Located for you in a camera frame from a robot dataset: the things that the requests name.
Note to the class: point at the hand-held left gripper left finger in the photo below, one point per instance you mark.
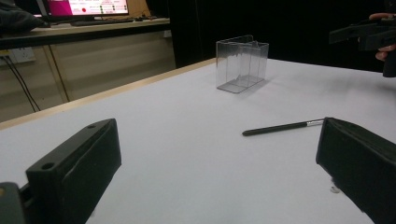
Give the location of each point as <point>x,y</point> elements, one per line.
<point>74,174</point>

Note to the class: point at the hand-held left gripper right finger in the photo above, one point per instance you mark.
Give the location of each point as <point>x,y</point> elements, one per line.
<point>358,161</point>

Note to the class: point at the black makeup brush silver ferrule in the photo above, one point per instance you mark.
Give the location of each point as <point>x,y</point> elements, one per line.
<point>274,128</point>

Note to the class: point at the clear plastic box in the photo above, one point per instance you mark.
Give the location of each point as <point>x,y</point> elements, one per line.
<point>241,65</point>

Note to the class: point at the black curtain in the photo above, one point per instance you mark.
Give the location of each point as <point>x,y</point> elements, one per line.
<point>295,25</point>

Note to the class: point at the white power outlet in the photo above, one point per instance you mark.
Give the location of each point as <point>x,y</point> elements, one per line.
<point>21,55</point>

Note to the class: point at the black keyboard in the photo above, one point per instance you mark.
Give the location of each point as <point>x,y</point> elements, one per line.
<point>101,21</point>

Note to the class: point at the dark cloth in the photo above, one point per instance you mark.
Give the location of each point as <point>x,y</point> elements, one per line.
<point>17,18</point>

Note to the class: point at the computer monitor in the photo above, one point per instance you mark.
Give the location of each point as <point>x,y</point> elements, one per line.
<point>90,6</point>

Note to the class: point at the brown cardboard box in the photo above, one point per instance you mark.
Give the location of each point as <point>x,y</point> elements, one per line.
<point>138,7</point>

